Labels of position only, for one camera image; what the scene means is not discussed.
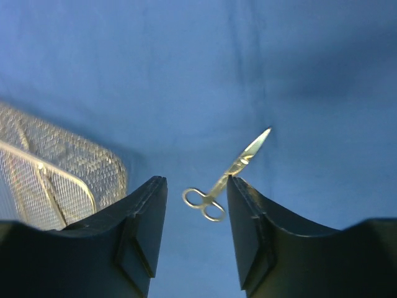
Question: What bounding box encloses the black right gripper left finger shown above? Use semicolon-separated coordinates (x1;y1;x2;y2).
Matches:
1;176;167;297

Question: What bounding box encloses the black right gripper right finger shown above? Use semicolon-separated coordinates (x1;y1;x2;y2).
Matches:
227;178;396;297

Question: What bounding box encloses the blue surgical wrap cloth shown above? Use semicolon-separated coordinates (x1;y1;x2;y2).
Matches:
1;1;396;297

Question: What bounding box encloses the steel wire mesh tray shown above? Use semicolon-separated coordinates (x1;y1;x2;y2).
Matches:
1;102;128;230

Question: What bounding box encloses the steel instrument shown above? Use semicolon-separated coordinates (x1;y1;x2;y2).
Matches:
182;127;272;222

